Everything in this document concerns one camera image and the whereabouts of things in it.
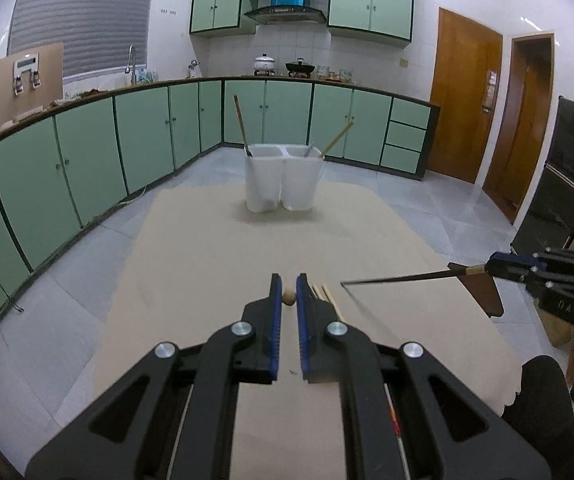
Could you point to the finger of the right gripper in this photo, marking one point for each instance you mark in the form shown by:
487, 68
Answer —
510, 267

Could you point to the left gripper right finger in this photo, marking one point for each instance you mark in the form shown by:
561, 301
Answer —
404, 414

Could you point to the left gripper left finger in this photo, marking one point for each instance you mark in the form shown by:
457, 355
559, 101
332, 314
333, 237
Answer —
172, 414

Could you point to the light wooden chopstick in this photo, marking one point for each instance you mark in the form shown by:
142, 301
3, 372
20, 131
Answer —
288, 298

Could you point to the black chopstick gold band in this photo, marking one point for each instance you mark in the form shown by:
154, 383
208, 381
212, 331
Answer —
438, 275

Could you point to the green lower kitchen cabinets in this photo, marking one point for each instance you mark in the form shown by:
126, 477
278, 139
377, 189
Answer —
63, 170

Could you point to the chrome kitchen faucet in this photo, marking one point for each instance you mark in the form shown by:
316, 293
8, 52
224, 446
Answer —
130, 68

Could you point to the brown wooden chair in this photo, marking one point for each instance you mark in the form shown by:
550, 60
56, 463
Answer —
481, 287

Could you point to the black cabinet at right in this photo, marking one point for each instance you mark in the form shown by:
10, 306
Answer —
549, 221

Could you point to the wooden chopsticks on table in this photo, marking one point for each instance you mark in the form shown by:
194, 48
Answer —
322, 292

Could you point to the beige tablecloth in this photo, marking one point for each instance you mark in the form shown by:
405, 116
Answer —
202, 255

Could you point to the brown wooden door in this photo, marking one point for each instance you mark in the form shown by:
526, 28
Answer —
465, 80

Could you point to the wooden chopstick in holder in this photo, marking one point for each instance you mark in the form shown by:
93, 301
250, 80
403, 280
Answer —
336, 139

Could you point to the white two-compartment utensil holder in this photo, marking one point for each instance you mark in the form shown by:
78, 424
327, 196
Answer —
282, 175

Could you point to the black wok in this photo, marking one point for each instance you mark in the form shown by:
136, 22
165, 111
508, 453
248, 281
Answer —
300, 69

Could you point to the white cooking pot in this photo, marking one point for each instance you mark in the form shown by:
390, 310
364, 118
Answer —
264, 65

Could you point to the range hood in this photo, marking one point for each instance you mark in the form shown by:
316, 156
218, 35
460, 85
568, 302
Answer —
286, 11

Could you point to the grey window blind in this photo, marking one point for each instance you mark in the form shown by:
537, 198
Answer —
95, 34

